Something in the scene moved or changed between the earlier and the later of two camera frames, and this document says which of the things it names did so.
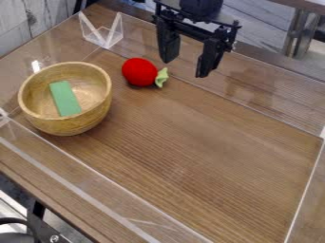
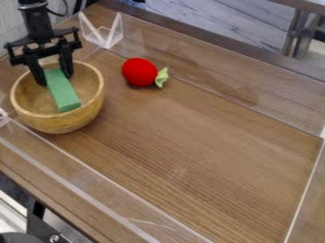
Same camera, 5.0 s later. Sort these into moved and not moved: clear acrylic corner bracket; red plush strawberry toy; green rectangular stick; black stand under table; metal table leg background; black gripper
Moved: black gripper; green rectangular stick
Not moved: metal table leg background; clear acrylic corner bracket; black stand under table; red plush strawberry toy
